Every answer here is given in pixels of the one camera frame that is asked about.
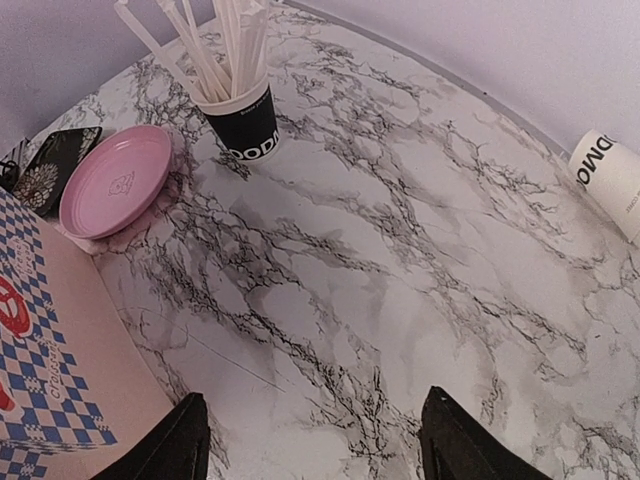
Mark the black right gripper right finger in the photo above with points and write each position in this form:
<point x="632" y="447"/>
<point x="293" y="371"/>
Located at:
<point x="455" y="446"/>

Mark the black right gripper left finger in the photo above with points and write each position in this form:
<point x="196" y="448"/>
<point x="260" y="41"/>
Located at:
<point x="176" y="448"/>

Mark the blue checkered paper bag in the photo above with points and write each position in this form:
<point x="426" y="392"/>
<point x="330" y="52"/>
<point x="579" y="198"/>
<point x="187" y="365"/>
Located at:
<point x="75" y="392"/>

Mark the stack of white paper cups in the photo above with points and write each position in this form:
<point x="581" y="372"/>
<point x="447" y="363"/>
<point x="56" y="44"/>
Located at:
<point x="609" y="173"/>

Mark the pink round plate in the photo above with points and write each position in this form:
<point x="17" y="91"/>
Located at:
<point x="116" y="182"/>

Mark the black floral square plate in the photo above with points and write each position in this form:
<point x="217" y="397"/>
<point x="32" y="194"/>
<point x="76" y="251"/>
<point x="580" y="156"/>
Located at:
<point x="42" y="183"/>

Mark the black cup holding straws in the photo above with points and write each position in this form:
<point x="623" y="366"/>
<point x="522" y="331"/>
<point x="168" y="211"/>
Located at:
<point x="245" y="125"/>

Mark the bundle of wrapped white straws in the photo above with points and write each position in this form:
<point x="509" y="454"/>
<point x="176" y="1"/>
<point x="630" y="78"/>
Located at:
<point x="219" y="67"/>

